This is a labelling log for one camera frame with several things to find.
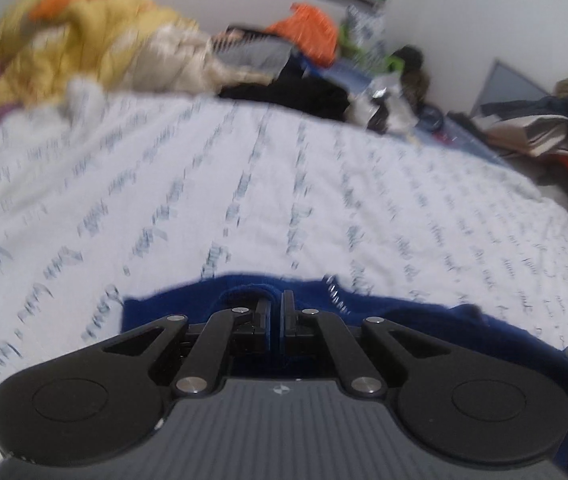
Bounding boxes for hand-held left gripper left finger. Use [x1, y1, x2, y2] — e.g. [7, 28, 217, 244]
[101, 292, 271, 402]

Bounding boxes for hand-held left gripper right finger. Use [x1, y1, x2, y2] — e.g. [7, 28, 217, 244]
[281, 290, 445, 402]

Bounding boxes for blue sweater with sparkly print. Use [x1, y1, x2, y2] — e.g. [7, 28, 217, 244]
[121, 272, 568, 480]

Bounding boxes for pile of mixed clothes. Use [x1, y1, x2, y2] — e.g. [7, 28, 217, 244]
[472, 77, 568, 202]

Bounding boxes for black clothes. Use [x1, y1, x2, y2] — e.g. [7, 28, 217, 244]
[218, 55, 353, 124]

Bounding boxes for white script-printed bed sheet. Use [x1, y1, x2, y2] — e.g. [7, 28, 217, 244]
[0, 82, 568, 480]

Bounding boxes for cream satin blanket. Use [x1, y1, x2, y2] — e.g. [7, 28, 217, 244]
[128, 19, 285, 95]

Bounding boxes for dark brown furry cloth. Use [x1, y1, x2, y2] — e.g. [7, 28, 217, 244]
[393, 45, 433, 112]

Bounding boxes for grey board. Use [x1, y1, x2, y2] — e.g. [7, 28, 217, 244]
[468, 58, 555, 122]

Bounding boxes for orange cloth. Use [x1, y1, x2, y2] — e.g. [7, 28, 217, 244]
[266, 2, 341, 65]

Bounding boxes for green and white bag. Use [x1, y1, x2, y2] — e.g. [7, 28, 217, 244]
[339, 5, 401, 72]

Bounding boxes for yellow cartoon quilt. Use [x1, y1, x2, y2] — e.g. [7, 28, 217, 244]
[0, 0, 165, 107]

